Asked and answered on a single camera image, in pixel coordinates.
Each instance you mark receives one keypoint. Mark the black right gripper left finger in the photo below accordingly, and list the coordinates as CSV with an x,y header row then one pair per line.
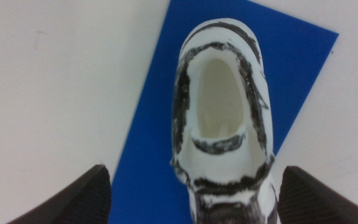
x,y
85,199

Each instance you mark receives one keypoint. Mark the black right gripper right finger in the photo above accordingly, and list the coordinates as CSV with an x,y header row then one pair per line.
x,y
303,199

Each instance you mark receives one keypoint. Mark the white shoe with black markings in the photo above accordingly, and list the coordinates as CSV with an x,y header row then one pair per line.
x,y
222,174

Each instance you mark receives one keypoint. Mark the blue rectangular mat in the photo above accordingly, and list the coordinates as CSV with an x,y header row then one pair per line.
x,y
148,186

